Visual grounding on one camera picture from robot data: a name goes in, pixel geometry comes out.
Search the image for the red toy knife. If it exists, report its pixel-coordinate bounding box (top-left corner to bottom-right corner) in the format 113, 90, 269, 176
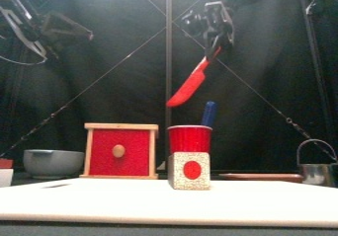
165, 45, 224, 109

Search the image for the toy sushi roll red centre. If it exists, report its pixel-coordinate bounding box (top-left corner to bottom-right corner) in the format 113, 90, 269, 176
166, 151, 212, 192

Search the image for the red plastic cup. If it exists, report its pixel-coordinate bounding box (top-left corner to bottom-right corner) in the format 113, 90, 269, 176
166, 124, 213, 156

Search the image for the wooden box with red drawer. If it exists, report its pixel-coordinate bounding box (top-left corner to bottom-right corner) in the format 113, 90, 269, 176
78, 122, 160, 181

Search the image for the grey bowl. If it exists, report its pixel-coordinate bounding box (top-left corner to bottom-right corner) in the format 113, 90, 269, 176
21, 148, 85, 181

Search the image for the white plastic cutting board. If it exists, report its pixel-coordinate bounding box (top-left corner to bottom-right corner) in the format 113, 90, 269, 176
0, 177, 338, 230

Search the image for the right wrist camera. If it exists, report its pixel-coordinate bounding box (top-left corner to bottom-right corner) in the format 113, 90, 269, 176
180, 9, 208, 39

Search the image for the grey camera cable loop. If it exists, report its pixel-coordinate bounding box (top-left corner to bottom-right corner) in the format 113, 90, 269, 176
0, 52, 49, 67

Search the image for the black vertical frame pole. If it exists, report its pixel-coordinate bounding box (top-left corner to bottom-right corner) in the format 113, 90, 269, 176
164, 0, 173, 173

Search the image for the thin diagonal brace wire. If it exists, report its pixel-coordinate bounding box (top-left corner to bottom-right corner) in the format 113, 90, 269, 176
128, 0, 338, 164
0, 1, 208, 157

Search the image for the black side frame post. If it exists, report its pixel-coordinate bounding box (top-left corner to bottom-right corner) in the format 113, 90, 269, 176
296, 0, 338, 144

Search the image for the small metal pot with handle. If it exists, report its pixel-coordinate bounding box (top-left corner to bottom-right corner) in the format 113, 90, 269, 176
295, 138, 338, 189

